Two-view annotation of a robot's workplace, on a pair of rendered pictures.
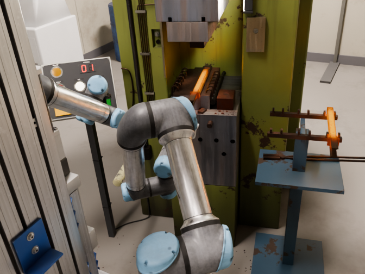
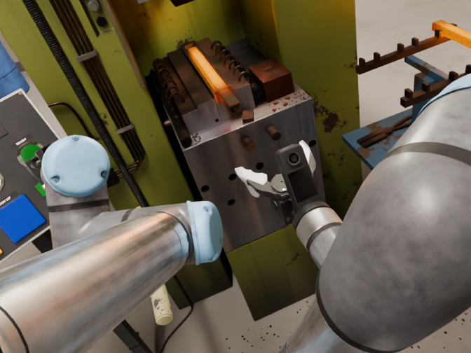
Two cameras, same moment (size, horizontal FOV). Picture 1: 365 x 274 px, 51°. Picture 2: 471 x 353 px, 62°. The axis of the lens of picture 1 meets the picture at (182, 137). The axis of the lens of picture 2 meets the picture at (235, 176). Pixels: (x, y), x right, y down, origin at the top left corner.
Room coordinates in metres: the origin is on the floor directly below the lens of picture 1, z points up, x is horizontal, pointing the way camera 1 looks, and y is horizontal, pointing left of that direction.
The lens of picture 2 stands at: (0.95, 0.31, 1.50)
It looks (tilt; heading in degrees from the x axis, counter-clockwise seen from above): 40 degrees down; 338
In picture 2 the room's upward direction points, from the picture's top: 18 degrees counter-clockwise
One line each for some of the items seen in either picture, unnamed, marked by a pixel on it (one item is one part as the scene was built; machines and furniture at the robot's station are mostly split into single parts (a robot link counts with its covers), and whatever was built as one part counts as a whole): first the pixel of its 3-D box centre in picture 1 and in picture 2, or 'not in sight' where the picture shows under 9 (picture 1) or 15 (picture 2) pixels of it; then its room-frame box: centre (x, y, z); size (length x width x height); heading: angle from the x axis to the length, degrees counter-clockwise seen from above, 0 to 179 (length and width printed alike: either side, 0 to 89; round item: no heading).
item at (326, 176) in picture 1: (298, 169); (425, 139); (1.55, -0.57, 0.67); 0.40 x 0.30 x 0.02; 74
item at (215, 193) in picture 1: (210, 187); (260, 222); (2.01, -0.16, 0.23); 0.56 x 0.38 x 0.47; 166
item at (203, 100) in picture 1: (197, 85); (199, 78); (2.02, -0.11, 0.96); 0.42 x 0.20 x 0.09; 166
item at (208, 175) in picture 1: (208, 126); (235, 138); (2.01, -0.16, 0.69); 0.56 x 0.38 x 0.45; 166
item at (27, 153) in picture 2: not in sight; (31, 155); (1.81, 0.40, 1.09); 0.05 x 0.03 x 0.04; 76
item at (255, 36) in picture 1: (255, 34); not in sight; (1.86, -0.39, 1.27); 0.09 x 0.02 x 0.17; 76
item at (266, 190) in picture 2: not in sight; (268, 185); (1.43, 0.05, 1.00); 0.09 x 0.05 x 0.02; 22
